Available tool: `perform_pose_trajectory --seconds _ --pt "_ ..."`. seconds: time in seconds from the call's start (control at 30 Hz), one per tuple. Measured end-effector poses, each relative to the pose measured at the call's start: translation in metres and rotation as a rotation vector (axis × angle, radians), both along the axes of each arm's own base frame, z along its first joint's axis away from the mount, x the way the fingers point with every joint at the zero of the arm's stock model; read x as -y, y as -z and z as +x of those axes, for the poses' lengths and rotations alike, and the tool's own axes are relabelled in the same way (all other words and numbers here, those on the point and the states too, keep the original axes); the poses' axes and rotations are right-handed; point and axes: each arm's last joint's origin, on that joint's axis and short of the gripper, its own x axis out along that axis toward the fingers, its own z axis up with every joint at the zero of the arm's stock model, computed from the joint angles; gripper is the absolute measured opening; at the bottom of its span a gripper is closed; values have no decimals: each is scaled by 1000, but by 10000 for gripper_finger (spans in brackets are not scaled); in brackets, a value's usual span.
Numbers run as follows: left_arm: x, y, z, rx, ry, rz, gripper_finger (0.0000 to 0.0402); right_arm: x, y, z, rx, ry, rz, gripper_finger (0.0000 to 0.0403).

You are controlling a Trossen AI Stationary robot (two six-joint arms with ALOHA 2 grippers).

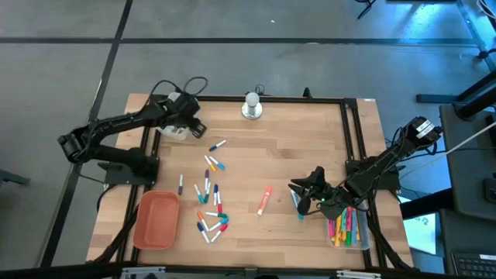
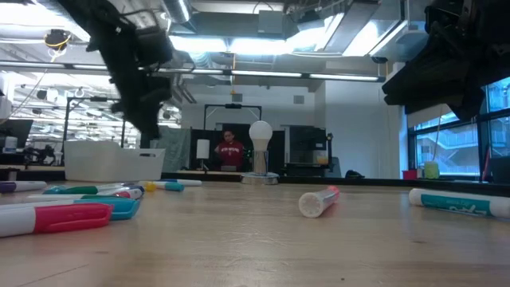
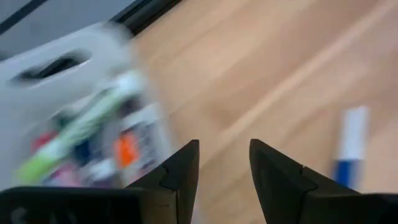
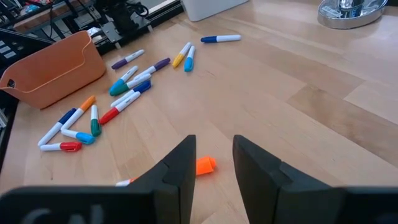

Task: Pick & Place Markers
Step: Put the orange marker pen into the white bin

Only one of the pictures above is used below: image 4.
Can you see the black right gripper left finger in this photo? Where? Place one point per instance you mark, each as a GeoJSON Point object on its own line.
{"type": "Point", "coordinates": [180, 174]}

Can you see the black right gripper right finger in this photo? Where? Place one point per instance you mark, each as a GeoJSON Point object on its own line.
{"type": "Point", "coordinates": [261, 180]}

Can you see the orange Expo marker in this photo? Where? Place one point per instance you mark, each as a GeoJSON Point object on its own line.
{"type": "Point", "coordinates": [205, 165]}

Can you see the red cap mini marker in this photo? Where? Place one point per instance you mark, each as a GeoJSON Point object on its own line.
{"type": "Point", "coordinates": [109, 116]}
{"type": "Point", "coordinates": [71, 146]}

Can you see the green cap mini marker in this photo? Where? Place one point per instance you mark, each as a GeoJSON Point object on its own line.
{"type": "Point", "coordinates": [122, 89]}
{"type": "Point", "coordinates": [96, 127]}

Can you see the light blue cap mini marker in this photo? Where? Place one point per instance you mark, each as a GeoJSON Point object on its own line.
{"type": "Point", "coordinates": [188, 64]}
{"type": "Point", "coordinates": [85, 138]}
{"type": "Point", "coordinates": [119, 81]}

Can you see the purple cap mini marker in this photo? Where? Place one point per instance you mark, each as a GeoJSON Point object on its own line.
{"type": "Point", "coordinates": [161, 63]}
{"type": "Point", "coordinates": [119, 63]}

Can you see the yellow cap mini marker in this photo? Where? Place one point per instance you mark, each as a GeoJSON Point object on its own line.
{"type": "Point", "coordinates": [178, 60]}

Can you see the orange cap mini marker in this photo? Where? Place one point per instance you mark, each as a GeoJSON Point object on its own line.
{"type": "Point", "coordinates": [88, 102]}

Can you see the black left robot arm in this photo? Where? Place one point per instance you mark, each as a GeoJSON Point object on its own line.
{"type": "Point", "coordinates": [122, 15]}

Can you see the orange plastic bin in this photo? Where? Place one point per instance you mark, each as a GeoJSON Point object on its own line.
{"type": "Point", "coordinates": [56, 74]}

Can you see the white plastic bin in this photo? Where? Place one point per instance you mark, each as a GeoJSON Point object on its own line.
{"type": "Point", "coordinates": [211, 9]}

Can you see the white bulb silver base lamp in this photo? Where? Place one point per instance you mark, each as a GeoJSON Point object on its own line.
{"type": "Point", "coordinates": [351, 18]}

